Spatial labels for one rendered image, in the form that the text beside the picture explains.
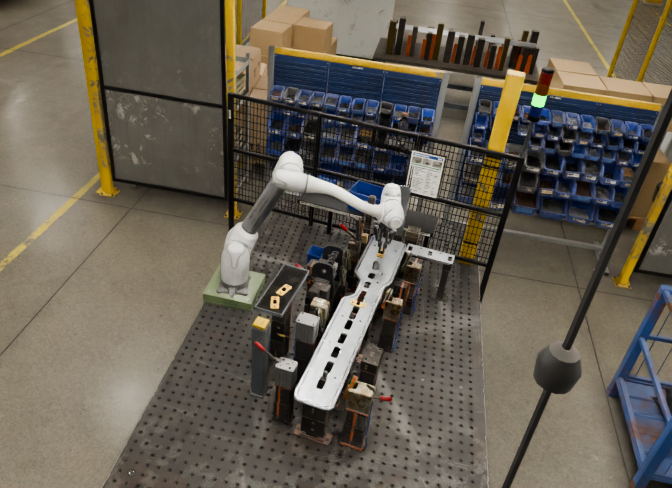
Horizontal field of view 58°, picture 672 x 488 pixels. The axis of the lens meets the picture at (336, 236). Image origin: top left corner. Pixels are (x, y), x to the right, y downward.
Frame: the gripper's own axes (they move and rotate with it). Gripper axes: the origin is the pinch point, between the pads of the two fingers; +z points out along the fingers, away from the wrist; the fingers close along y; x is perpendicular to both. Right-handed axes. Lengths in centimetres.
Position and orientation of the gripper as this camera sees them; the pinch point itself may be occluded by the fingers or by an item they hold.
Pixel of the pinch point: (382, 247)
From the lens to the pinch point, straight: 348.3
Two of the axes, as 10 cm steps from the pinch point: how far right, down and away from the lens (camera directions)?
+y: 9.5, 2.5, -2.1
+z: -0.9, 8.2, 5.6
